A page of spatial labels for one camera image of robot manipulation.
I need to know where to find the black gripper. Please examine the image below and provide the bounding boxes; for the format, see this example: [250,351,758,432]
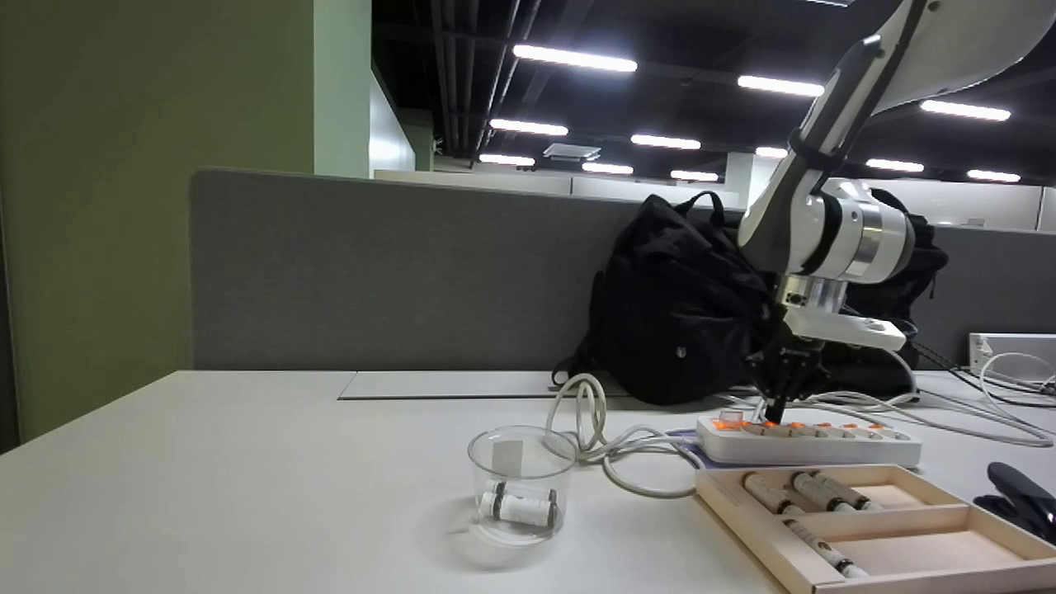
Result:
[748,303,824,421]

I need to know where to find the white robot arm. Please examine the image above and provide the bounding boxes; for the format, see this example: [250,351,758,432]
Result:
[739,0,1056,421]

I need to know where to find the white power strip orange switches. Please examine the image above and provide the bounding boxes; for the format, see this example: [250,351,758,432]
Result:
[696,411,922,465]

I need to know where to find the white battery far left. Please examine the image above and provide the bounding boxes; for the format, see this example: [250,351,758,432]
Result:
[743,471,792,513]

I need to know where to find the white battery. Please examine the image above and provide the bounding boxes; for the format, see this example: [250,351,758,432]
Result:
[743,471,792,513]
[782,516,857,577]
[789,471,846,510]
[816,471,871,510]

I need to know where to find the white battery middle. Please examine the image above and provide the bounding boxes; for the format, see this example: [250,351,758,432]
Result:
[789,471,846,510]

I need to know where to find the white battery right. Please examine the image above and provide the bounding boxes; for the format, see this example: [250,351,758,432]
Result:
[816,471,871,510]

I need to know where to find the black backpack left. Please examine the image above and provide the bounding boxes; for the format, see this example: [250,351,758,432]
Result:
[560,192,771,404]

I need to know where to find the white battery front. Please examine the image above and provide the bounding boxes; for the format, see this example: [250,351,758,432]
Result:
[782,516,857,577]

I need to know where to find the wooden tray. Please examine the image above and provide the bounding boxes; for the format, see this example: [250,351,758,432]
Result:
[696,465,1056,594]

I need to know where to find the white box device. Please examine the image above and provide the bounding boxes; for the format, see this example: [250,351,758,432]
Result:
[966,333,1056,380]

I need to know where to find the black stapler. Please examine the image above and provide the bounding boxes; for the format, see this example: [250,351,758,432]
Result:
[978,463,1056,544]

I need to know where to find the white cylinder in cup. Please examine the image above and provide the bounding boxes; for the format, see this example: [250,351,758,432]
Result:
[476,480,560,531]

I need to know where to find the grey desk divider panel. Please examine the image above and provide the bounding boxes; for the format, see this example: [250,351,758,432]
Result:
[188,169,1056,372]

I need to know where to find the white cable right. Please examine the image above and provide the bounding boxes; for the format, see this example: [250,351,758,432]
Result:
[729,347,1056,452]

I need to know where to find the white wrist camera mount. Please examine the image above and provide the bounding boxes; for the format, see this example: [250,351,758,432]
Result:
[780,272,903,351]

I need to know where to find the white power strip cable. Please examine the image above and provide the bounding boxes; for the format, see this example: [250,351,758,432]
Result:
[540,369,706,500]

